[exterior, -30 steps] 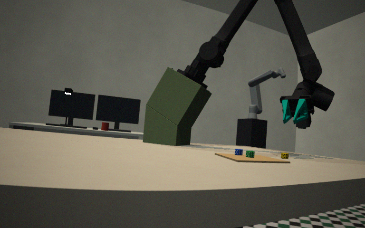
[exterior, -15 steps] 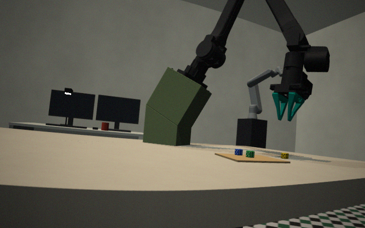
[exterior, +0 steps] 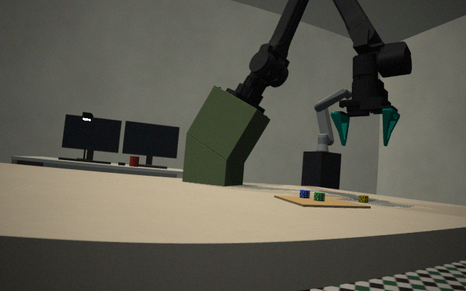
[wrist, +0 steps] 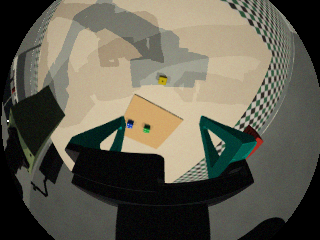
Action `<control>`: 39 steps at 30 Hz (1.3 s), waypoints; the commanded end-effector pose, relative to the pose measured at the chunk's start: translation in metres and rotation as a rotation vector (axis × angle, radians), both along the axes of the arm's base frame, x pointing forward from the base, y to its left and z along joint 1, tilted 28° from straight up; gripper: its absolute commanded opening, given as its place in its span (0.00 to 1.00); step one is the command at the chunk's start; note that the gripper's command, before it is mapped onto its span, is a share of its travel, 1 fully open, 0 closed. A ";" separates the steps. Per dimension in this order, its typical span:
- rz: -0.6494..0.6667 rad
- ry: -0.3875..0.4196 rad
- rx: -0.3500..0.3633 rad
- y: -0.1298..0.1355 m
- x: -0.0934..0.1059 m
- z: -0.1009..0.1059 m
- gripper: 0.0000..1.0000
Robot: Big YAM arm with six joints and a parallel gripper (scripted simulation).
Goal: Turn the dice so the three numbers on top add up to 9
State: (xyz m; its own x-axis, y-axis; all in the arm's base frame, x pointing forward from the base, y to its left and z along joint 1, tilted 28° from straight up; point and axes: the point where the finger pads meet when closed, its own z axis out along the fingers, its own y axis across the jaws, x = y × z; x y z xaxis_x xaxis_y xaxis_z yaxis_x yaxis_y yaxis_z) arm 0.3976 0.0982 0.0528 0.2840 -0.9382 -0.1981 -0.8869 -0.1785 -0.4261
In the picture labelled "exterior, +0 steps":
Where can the blue die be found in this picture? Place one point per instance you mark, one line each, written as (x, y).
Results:
(304, 193)

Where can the green die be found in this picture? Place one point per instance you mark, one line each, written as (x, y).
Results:
(318, 196)

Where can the yellow die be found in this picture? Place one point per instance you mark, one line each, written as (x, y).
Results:
(363, 198)

